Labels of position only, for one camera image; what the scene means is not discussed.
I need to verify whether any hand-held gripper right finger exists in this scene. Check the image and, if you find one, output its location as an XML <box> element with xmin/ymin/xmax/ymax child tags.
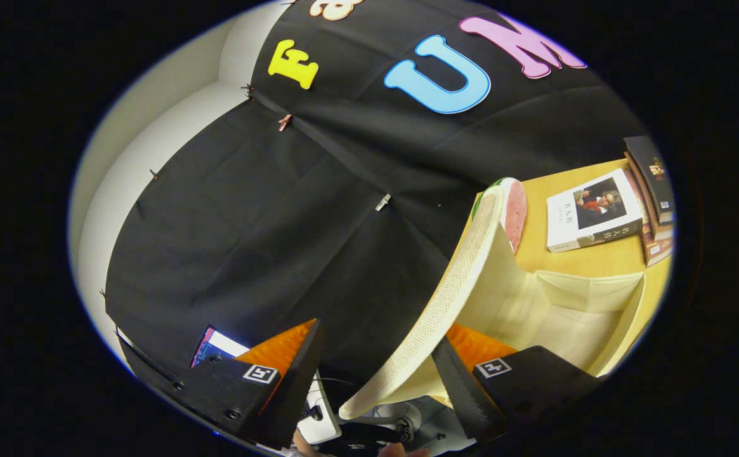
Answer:
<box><xmin>431</xmin><ymin>324</ymin><xmax>605</xmax><ymax>443</ymax></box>

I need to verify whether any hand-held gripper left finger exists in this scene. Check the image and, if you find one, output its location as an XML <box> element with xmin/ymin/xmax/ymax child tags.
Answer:
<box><xmin>168</xmin><ymin>319</ymin><xmax>324</xmax><ymax>451</ymax></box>

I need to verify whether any beige fabric storage box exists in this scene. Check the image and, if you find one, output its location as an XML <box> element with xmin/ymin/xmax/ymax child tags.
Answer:
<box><xmin>338</xmin><ymin>183</ymin><xmax>648</xmax><ymax>421</ymax></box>

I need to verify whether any white power strip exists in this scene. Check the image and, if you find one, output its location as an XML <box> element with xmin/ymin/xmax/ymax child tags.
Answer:
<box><xmin>298</xmin><ymin>380</ymin><xmax>343</xmax><ymax>446</ymax></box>

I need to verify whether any glowing screen device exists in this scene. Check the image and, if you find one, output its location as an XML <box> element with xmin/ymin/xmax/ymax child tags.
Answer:
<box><xmin>190</xmin><ymin>325</ymin><xmax>251</xmax><ymax>369</ymax></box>

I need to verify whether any black backdrop cloth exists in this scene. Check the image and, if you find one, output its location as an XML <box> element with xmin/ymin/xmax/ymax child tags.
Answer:
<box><xmin>104</xmin><ymin>0</ymin><xmax>646</xmax><ymax>408</ymax></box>

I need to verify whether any watermelon slice toy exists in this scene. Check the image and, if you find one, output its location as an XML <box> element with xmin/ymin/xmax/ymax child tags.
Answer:
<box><xmin>471</xmin><ymin>177</ymin><xmax>529</xmax><ymax>255</ymax></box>

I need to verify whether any white portrait cover book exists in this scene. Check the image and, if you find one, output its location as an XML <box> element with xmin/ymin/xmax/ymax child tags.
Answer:
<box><xmin>546</xmin><ymin>168</ymin><xmax>646</xmax><ymax>254</ymax></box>

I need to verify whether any reddish cover book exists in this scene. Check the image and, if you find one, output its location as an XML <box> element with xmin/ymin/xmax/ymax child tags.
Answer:
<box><xmin>636</xmin><ymin>209</ymin><xmax>675</xmax><ymax>268</ymax></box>

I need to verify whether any black cover book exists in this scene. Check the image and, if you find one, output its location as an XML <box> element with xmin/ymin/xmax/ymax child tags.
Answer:
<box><xmin>622</xmin><ymin>135</ymin><xmax>676</xmax><ymax>225</ymax></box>

